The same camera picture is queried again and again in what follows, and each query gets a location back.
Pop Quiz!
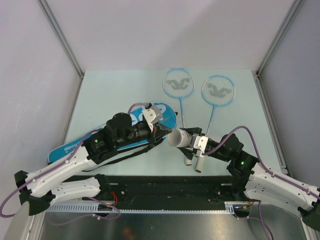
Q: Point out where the white shuttlecock tube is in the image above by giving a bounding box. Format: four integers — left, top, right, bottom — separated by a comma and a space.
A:
166, 129, 193, 148

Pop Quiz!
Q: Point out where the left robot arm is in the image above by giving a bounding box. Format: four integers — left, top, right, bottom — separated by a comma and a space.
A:
14, 112, 172, 216

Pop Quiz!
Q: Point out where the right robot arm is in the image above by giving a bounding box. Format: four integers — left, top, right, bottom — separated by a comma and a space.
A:
167, 128, 320, 231

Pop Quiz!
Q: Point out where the left blue badminton racket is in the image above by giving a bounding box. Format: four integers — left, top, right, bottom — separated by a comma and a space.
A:
162, 68, 195, 128

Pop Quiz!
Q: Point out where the blue badminton racket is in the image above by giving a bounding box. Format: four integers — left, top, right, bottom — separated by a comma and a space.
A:
194, 74, 236, 174
162, 68, 195, 128

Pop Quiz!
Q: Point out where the right blue badminton racket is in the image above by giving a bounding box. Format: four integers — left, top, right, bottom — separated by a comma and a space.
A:
194, 74, 236, 174

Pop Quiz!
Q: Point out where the blue sport racket bag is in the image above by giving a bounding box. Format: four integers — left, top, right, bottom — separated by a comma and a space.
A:
48, 102, 177, 172

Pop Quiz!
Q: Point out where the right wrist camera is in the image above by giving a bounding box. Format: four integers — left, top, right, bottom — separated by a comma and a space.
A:
191, 135, 209, 158

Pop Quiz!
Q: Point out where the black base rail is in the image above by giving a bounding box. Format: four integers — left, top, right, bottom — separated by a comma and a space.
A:
58, 174, 283, 213

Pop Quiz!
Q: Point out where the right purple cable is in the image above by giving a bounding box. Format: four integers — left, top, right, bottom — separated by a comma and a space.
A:
202, 125, 320, 240

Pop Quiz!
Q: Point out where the purple cable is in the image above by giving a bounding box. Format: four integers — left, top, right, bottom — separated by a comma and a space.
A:
202, 125, 320, 240
0, 101, 150, 226

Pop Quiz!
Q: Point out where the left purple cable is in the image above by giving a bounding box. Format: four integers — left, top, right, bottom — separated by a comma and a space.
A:
0, 101, 150, 226

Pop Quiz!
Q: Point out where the left aluminium frame post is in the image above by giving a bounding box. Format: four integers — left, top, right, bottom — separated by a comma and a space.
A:
36, 0, 85, 80

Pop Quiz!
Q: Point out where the aluminium frame post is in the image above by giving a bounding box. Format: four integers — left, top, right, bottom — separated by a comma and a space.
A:
256, 0, 305, 78
36, 0, 85, 80

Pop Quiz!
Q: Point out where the right aluminium frame post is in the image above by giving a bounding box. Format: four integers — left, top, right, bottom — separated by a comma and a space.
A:
256, 0, 305, 78

